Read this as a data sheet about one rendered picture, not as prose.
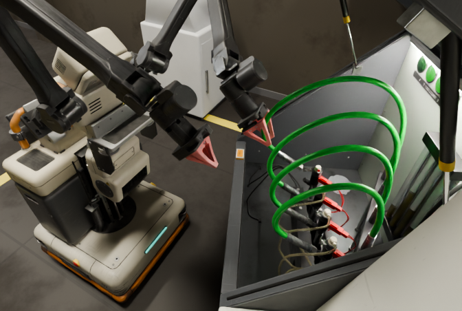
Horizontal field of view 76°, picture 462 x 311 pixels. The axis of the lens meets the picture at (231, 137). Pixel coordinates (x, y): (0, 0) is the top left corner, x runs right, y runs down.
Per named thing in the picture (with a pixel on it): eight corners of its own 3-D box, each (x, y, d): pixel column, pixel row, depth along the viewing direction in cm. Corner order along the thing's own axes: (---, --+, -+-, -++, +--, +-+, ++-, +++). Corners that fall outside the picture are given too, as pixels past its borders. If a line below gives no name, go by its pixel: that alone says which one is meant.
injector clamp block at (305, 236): (286, 212, 111) (292, 186, 101) (313, 215, 110) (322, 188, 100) (293, 311, 84) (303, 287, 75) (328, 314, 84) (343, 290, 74)
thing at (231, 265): (235, 167, 134) (236, 140, 124) (245, 168, 134) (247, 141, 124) (220, 316, 86) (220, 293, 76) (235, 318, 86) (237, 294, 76)
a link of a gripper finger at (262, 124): (282, 132, 82) (262, 105, 81) (278, 143, 76) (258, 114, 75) (262, 143, 86) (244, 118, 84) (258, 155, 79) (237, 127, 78)
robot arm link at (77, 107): (53, 101, 92) (40, 111, 89) (64, 91, 85) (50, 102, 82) (76, 122, 96) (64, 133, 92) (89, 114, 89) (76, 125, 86)
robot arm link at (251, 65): (234, 71, 87) (213, 60, 81) (265, 49, 80) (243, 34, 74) (241, 106, 82) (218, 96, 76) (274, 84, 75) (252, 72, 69)
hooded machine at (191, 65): (230, 98, 328) (234, -30, 248) (205, 124, 290) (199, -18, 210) (183, 84, 351) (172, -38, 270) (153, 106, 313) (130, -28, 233)
